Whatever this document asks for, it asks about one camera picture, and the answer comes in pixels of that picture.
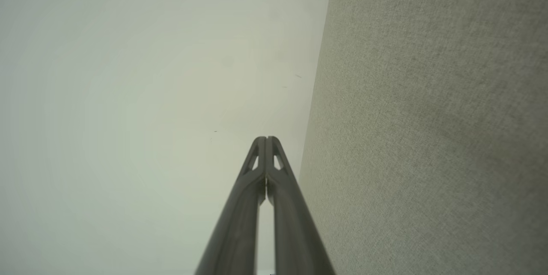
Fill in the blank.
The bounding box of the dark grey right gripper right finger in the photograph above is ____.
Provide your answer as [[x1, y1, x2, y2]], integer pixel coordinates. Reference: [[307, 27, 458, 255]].
[[266, 136, 336, 275]]

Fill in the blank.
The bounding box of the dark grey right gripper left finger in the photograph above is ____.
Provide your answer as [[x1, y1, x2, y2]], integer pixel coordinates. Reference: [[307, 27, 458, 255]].
[[195, 137, 266, 275]]

